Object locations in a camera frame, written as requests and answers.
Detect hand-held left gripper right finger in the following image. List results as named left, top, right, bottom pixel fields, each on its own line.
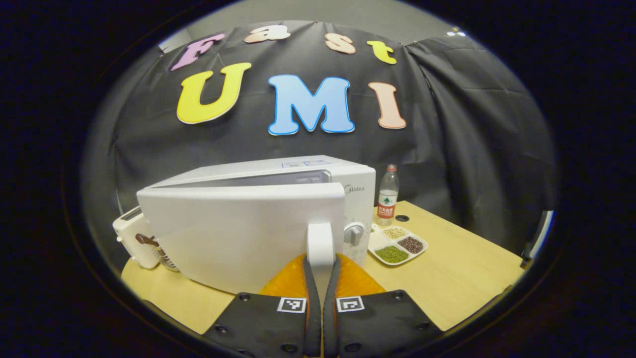
left=323, top=254, right=443, bottom=358

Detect white toaster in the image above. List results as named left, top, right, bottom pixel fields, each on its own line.
left=112, top=206, right=162, bottom=270

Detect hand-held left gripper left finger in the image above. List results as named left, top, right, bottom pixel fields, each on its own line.
left=201, top=254, right=322, bottom=358

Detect white microwave oven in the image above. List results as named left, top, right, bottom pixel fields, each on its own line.
left=137, top=155, right=377, bottom=295

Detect white divided plate of beans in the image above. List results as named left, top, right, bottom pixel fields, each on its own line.
left=368, top=225, right=429, bottom=267

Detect metal wire rack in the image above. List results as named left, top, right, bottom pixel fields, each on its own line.
left=135, top=233, right=179, bottom=272

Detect black backdrop cloth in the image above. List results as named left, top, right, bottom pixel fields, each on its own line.
left=82, top=20, right=557, bottom=254

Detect clear plastic water bottle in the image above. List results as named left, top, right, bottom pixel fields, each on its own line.
left=376, top=165, right=400, bottom=227

